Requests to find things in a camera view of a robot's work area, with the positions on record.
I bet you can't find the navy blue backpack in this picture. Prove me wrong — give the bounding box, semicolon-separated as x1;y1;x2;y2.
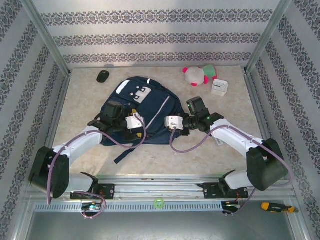
99;76;190;165

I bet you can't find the white square alarm clock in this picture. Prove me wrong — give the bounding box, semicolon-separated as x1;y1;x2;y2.
210;78;229;97

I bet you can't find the white pink green plush toy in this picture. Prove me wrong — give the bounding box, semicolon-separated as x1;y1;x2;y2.
181;64;219;88

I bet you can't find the black computer mouse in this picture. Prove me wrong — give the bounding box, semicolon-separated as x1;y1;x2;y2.
96;70;111;84

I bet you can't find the small controller board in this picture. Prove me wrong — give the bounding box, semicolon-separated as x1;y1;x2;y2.
80;202;103;212
221;200;241;213

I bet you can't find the yellow black utility knife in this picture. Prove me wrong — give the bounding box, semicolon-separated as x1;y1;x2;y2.
260;202;300;214

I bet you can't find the aluminium mounting rail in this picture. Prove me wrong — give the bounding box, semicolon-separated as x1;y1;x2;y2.
23;174;297;204

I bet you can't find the aluminium side rail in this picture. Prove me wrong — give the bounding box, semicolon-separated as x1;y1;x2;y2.
44;72;72;151
243;71;286;181

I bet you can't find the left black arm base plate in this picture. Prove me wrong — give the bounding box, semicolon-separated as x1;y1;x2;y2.
69;183;116;201

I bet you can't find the slotted grey cable duct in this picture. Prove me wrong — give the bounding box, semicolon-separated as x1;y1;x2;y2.
33;201;224;213

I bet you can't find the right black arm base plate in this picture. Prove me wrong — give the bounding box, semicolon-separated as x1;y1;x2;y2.
196;181;250;200

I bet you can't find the aluminium frame post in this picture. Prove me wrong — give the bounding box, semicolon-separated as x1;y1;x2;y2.
21;0;71;76
244;0;293;75

